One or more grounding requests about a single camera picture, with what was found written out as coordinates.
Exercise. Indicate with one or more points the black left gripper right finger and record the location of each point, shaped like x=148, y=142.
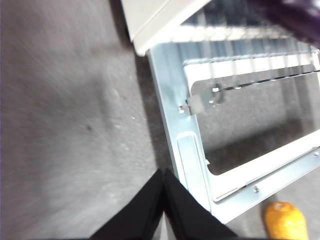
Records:
x=190, y=220

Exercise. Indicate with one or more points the yellow corn cob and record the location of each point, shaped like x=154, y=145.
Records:
x=285, y=222

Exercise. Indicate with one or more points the purple eggplant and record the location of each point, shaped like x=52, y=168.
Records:
x=287, y=17

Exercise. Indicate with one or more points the cream toaster oven body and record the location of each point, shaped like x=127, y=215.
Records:
x=150, y=20

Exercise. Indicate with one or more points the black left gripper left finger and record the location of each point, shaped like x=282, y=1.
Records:
x=135, y=217

